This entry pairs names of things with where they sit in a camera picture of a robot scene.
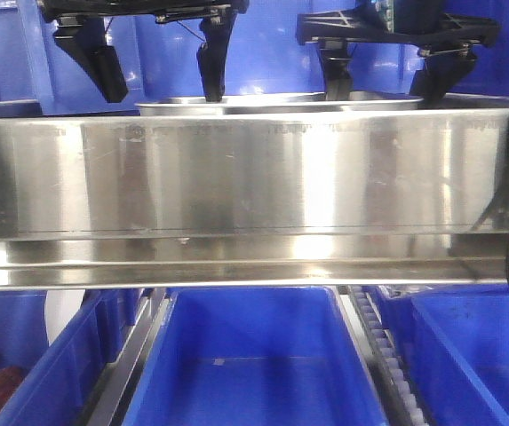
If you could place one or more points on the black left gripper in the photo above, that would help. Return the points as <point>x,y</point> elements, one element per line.
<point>81,35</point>

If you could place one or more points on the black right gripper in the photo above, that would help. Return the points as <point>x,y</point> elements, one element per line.
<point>444,42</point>

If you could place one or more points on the silver metal tray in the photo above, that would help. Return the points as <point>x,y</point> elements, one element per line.
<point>279,103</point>

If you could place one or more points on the blue bin upper centre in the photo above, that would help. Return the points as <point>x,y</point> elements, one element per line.
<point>159,61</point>

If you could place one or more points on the blue bin upper right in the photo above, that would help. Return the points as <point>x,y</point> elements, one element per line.
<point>490,76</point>

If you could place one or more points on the blue bin lower right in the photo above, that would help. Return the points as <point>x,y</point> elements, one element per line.
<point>454,342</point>

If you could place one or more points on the blue bin lower left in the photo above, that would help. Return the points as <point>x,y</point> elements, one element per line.
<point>51,381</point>

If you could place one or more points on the blue bin lower centre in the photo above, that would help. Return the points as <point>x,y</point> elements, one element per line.
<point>255,356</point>

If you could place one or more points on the stainless steel shelf rail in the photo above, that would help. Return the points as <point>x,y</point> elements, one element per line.
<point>355,198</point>

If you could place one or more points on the metal divider rail left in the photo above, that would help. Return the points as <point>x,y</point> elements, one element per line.
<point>112,394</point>

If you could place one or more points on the roller track rail right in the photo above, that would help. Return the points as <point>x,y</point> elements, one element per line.
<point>398,398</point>

